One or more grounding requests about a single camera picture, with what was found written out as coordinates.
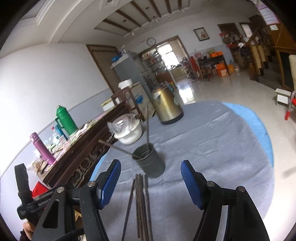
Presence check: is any grey table cloth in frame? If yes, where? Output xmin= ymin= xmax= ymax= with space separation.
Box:
xmin=100 ymin=101 xmax=274 ymax=240

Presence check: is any dark wooden side table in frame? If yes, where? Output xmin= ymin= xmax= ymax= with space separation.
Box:
xmin=197 ymin=55 xmax=229 ymax=81

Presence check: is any framed wall picture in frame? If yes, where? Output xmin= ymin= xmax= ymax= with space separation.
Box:
xmin=194 ymin=27 xmax=210 ymax=42

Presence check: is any silver chopstick in cup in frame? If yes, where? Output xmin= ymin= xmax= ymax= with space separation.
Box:
xmin=146 ymin=104 xmax=149 ymax=156

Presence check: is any blue table mat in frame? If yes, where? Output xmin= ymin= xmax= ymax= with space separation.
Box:
xmin=223 ymin=102 xmax=274 ymax=167

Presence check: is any grey refrigerator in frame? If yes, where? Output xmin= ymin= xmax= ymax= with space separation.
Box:
xmin=111 ymin=52 xmax=151 ymax=94

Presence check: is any dark chopstick in cup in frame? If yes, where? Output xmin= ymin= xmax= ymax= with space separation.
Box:
xmin=98 ymin=140 xmax=140 ymax=160

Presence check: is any person's left hand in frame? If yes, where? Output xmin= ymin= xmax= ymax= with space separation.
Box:
xmin=20 ymin=221 xmax=36 ymax=240

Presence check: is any round wall clock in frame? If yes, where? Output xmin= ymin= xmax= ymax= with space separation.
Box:
xmin=146 ymin=37 xmax=156 ymax=47

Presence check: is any wall calendar poster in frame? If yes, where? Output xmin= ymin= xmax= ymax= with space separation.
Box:
xmin=255 ymin=0 xmax=280 ymax=26

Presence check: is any white small step stool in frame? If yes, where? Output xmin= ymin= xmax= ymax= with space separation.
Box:
xmin=275 ymin=88 xmax=291 ymax=105

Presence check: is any green thermos jug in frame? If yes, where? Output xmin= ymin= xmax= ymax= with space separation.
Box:
xmin=55 ymin=105 xmax=78 ymax=136

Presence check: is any white bowl with plastic bag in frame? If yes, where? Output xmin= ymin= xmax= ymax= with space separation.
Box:
xmin=107 ymin=113 xmax=142 ymax=145

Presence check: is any dark carved wooden chair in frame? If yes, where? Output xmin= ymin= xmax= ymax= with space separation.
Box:
xmin=41 ymin=87 xmax=143 ymax=188

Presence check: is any gold electric kettle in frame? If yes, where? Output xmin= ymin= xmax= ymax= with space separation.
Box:
xmin=152 ymin=85 xmax=184 ymax=125

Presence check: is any dark grey utensil holder cup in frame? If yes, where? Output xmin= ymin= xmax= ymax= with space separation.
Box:
xmin=132 ymin=143 xmax=166 ymax=178

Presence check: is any dark chopstick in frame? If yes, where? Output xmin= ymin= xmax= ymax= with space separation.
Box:
xmin=135 ymin=174 xmax=142 ymax=238
xmin=121 ymin=178 xmax=135 ymax=241
xmin=140 ymin=175 xmax=149 ymax=240
xmin=98 ymin=140 xmax=140 ymax=160
xmin=137 ymin=174 xmax=147 ymax=240
xmin=144 ymin=174 xmax=153 ymax=241

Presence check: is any purple water bottle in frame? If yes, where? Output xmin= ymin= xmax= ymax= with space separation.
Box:
xmin=30 ymin=133 xmax=56 ymax=165

